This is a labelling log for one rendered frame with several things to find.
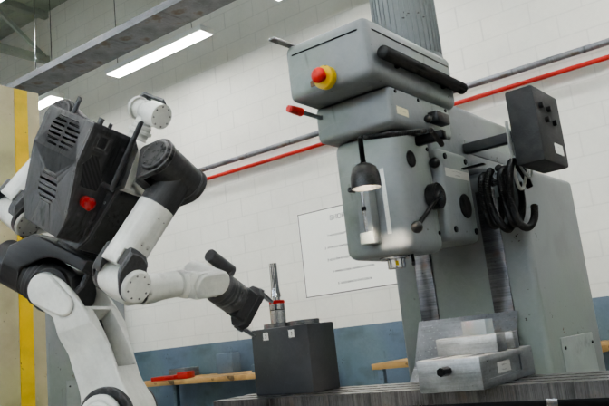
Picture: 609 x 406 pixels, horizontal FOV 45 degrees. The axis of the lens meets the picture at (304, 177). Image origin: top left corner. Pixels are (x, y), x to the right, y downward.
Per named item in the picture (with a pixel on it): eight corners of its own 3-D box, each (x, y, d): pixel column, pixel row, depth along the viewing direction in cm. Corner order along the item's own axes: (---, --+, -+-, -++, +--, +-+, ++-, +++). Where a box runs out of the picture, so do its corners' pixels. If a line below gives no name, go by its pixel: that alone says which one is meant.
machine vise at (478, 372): (484, 390, 153) (476, 336, 156) (420, 393, 161) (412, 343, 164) (536, 373, 182) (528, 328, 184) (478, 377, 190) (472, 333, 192)
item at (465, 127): (437, 159, 199) (427, 91, 204) (368, 178, 212) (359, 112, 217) (541, 188, 262) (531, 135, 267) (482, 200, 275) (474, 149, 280)
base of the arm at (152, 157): (158, 176, 164) (176, 135, 169) (118, 178, 171) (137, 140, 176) (197, 211, 174) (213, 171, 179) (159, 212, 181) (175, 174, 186)
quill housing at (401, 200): (413, 249, 179) (395, 125, 186) (343, 262, 191) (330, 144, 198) (448, 251, 194) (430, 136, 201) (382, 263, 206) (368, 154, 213)
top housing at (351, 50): (372, 73, 177) (363, 12, 180) (288, 103, 192) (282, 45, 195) (459, 109, 214) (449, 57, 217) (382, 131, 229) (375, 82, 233)
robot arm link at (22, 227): (-1, 223, 188) (57, 156, 193) (-25, 201, 195) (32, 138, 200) (28, 241, 197) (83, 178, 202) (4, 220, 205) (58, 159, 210)
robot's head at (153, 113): (143, 132, 185) (158, 100, 185) (120, 122, 191) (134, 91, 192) (161, 140, 190) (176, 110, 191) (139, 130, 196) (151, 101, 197)
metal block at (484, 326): (488, 344, 172) (484, 319, 173) (464, 346, 175) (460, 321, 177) (496, 343, 176) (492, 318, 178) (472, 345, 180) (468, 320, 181)
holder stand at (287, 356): (314, 392, 199) (305, 318, 204) (256, 396, 213) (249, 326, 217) (341, 387, 208) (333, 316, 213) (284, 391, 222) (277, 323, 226)
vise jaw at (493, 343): (498, 352, 164) (496, 333, 165) (438, 357, 173) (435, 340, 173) (507, 350, 169) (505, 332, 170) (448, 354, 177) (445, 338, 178)
